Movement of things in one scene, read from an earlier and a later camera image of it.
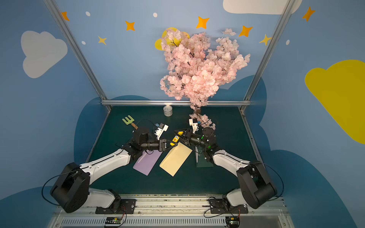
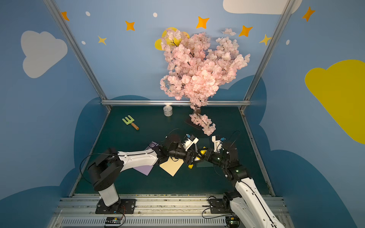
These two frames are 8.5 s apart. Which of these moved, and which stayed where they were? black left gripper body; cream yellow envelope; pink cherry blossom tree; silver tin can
Moved: black left gripper body
Stayed: cream yellow envelope; pink cherry blossom tree; silver tin can
